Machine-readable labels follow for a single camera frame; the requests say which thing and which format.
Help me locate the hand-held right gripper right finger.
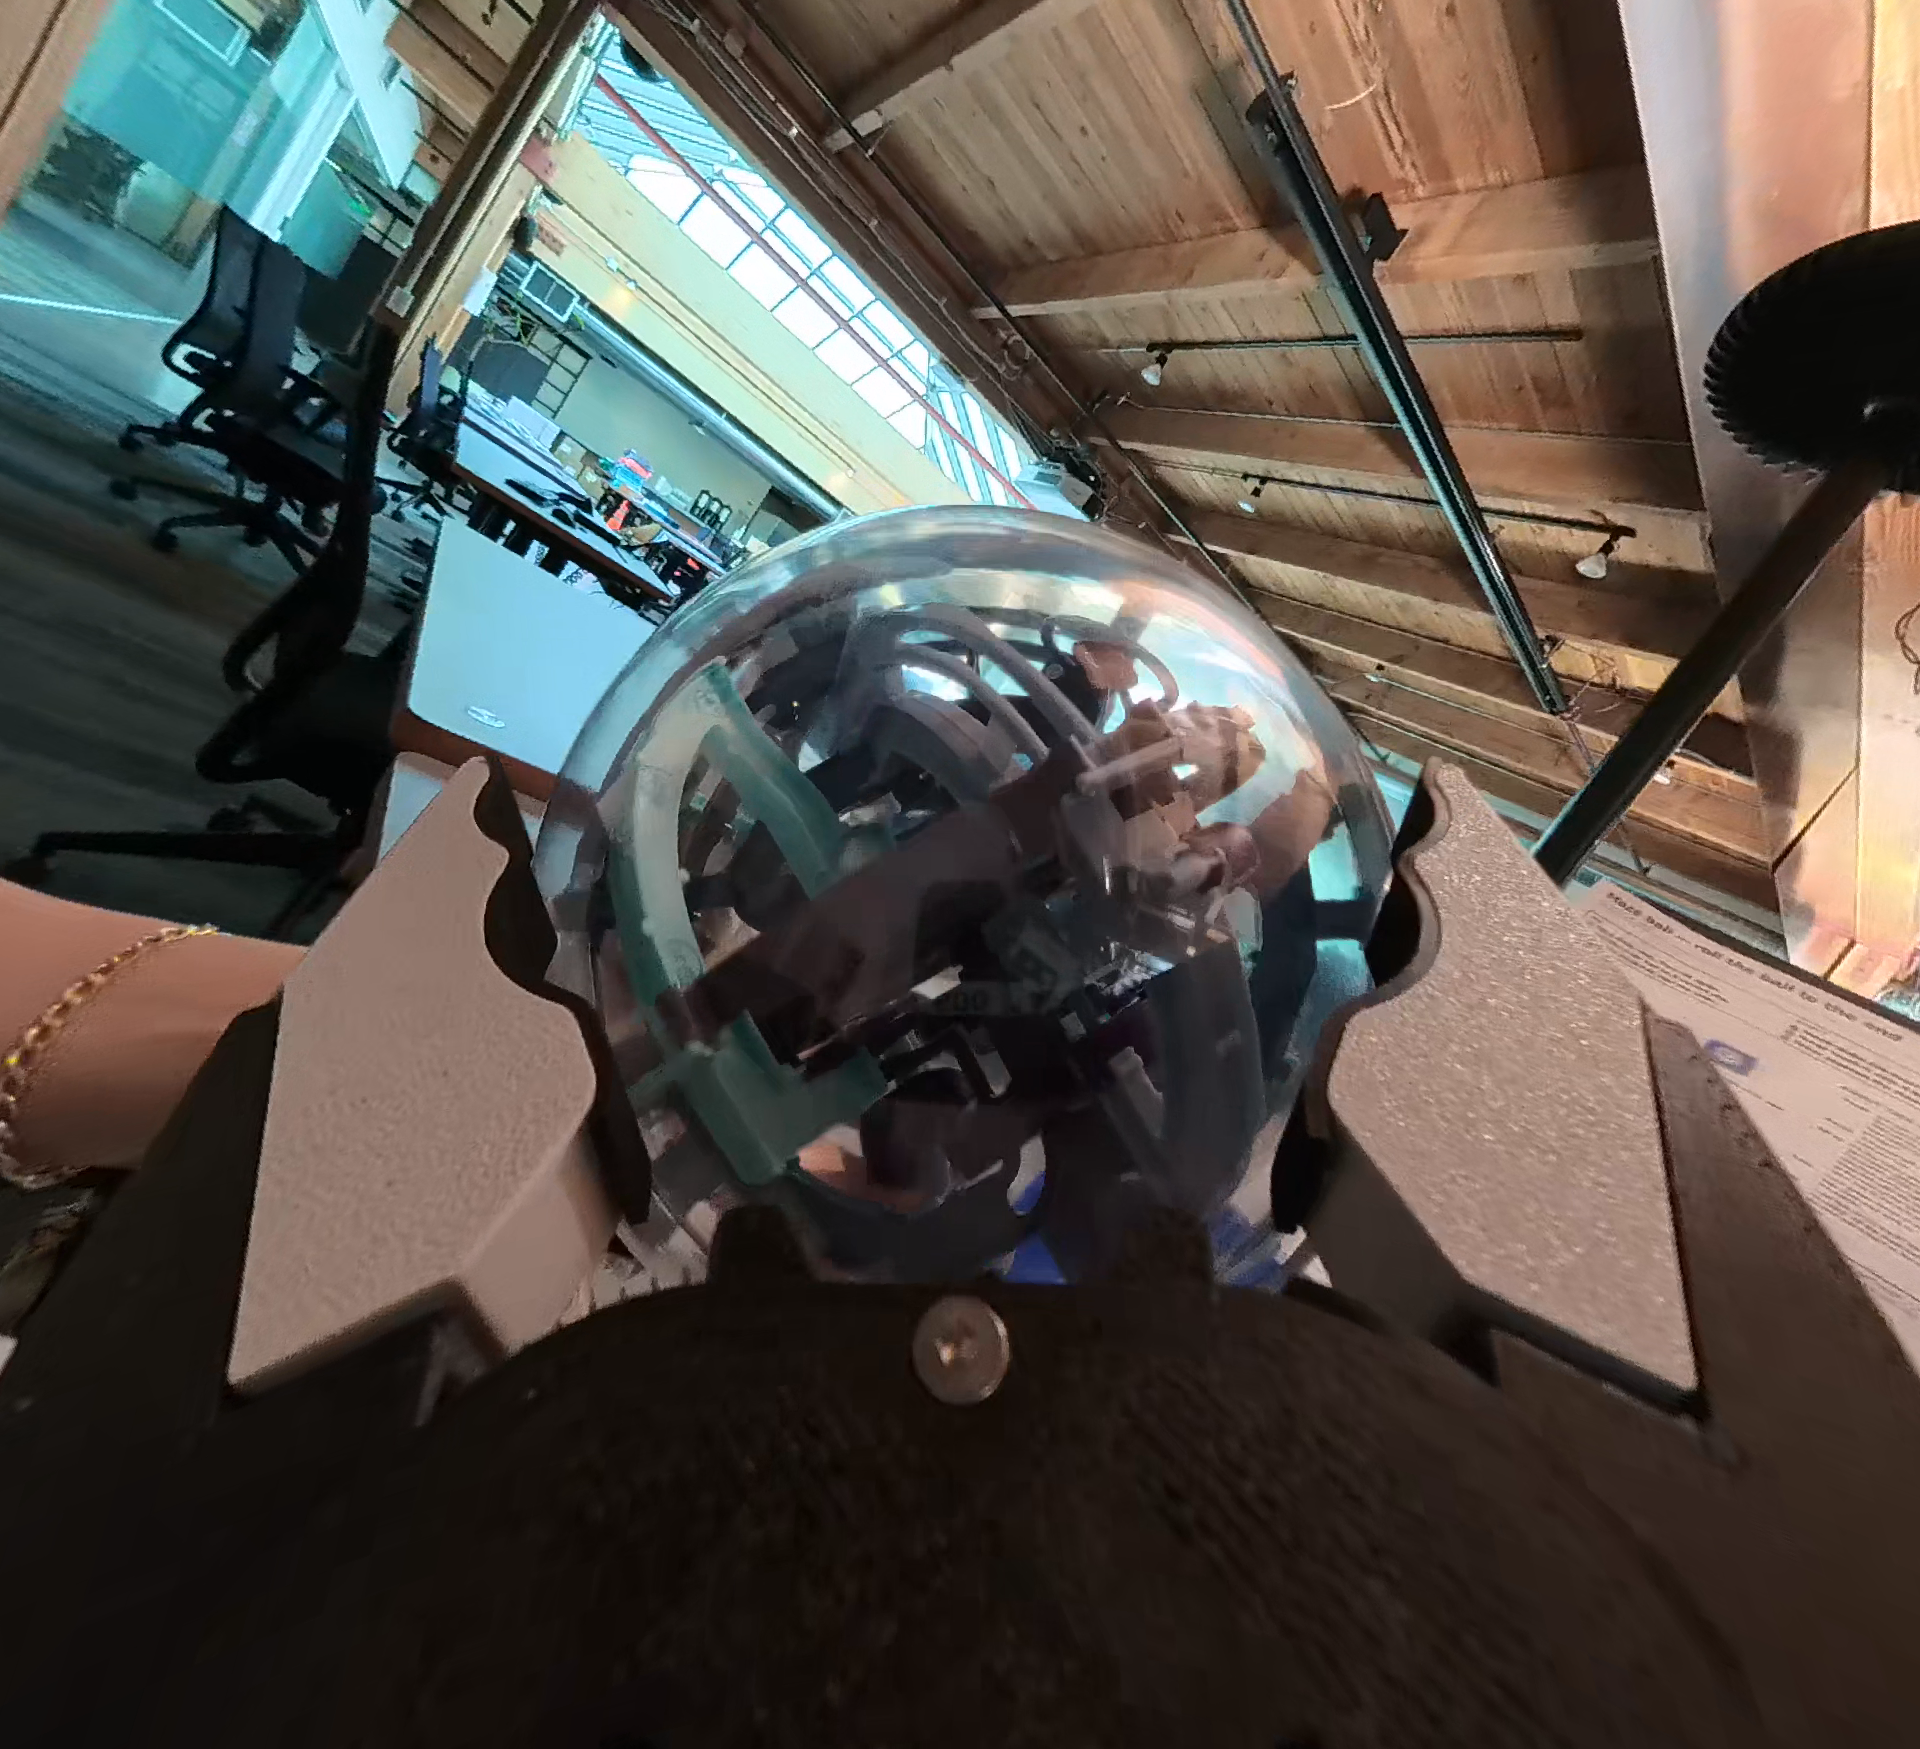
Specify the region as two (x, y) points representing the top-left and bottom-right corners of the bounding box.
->
(1271, 760), (1705, 1400)

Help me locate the person's left forearm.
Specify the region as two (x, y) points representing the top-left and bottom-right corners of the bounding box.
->
(0, 876), (311, 1188)

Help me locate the black ceiling track rail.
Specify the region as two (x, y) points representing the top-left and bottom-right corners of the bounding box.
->
(1141, 0), (1580, 720)

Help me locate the black ribbed disc on pole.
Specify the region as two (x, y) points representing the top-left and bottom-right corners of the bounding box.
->
(1528, 226), (1920, 885)

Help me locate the gold chain bracelet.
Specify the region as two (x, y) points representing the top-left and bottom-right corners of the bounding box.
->
(0, 921), (222, 1190)

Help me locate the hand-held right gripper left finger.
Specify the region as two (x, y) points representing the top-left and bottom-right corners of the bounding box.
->
(225, 754), (657, 1399)

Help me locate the printed paper sheet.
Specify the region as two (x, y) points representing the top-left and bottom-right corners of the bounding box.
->
(1582, 878), (1920, 1316)

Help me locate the clear plastic maze ball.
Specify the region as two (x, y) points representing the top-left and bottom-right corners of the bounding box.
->
(530, 504), (1400, 1289)

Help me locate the black office chair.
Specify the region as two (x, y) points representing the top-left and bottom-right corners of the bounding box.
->
(21, 324), (439, 914)
(383, 336), (469, 524)
(117, 203), (351, 569)

